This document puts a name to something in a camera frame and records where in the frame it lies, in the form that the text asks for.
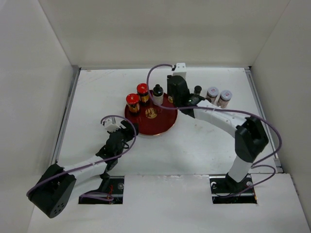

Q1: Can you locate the clear salt grinder black top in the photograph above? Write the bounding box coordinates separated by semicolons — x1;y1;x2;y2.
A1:
153;84;164;105

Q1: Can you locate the black-cap spice bottle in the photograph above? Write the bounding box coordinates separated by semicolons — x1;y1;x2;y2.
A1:
193;85;202;95

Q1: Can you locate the red-lid dark sauce jar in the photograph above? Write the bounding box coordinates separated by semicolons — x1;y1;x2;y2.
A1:
137;83;150;105

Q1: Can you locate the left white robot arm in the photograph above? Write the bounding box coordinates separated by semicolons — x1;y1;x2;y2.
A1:
26;117;139;218

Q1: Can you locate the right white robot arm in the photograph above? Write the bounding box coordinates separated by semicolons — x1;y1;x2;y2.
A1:
167;75;269;192

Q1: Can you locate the round red lacquer tray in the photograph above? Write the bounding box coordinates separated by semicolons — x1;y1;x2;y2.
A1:
124;100;178;136

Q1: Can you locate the white-lid spice jar left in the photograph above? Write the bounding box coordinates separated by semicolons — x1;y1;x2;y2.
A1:
206;87;219;104

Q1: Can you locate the white-lid spice jar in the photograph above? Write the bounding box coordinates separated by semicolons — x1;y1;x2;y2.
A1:
206;87;219;104
216;90;232;109

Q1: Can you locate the white-lid spice jar right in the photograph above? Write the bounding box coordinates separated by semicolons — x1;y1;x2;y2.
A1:
216;90;232;109

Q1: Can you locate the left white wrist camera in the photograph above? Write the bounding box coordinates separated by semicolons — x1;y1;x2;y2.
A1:
102;116;121;132

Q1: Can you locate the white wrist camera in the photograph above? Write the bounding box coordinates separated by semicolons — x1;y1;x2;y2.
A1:
102;116;121;132
172;63;187;80

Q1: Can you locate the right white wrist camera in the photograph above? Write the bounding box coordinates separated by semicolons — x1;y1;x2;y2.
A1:
172;63;187;80

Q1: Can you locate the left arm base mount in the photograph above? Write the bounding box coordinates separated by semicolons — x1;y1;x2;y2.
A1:
78;173;125;205

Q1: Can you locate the left aluminium table rail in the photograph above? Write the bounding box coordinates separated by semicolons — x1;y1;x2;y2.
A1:
47;65;81;167

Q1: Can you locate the aluminium table rail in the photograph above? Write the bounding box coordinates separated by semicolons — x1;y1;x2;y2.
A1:
244;67;284;173
47;65;81;167

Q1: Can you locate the right aluminium table rail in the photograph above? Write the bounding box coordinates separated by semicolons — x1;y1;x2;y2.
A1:
244;67;284;173

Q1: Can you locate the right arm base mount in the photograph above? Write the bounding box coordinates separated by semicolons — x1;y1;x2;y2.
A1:
209;175;257;204

